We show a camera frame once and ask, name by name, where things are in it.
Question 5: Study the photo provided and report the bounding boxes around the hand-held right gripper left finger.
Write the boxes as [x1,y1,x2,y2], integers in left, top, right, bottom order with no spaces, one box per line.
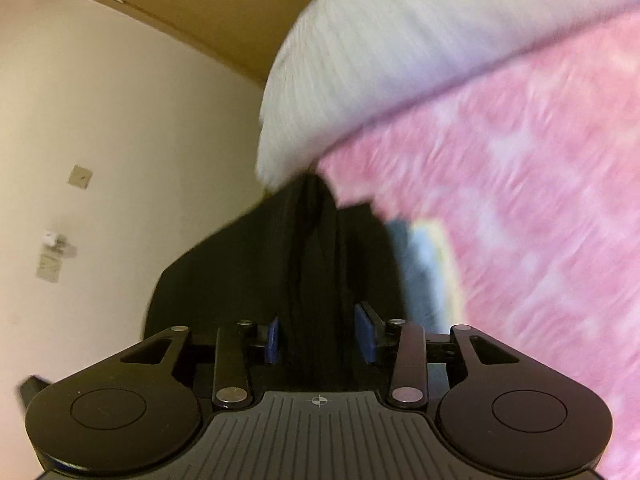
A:
[121,316,282,409]

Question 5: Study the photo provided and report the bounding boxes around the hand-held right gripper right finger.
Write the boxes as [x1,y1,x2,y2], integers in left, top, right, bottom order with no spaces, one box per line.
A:
[354,302,522,407]

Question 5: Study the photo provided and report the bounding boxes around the black garment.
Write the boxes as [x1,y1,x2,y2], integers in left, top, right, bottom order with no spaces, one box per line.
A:
[142,172,416,391]

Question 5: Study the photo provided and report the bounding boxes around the folded clothes pile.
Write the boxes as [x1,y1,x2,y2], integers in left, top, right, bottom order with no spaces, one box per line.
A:
[387,217,468,336]

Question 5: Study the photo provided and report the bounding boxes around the pink floral blanket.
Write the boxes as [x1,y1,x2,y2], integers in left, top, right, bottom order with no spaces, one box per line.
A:
[317,7,640,471]

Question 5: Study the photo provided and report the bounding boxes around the beige socket plate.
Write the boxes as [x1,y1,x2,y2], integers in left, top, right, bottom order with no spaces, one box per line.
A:
[36,254,63,283]

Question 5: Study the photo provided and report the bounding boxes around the white plug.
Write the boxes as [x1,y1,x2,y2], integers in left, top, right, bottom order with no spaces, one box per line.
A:
[42,230,78,257]

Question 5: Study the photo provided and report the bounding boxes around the striped grey duvet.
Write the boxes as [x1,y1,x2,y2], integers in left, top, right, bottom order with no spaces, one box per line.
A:
[255,0,640,191]

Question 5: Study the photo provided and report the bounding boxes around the wooden door frame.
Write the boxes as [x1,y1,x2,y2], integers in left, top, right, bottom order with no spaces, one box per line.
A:
[47,0,328,86]

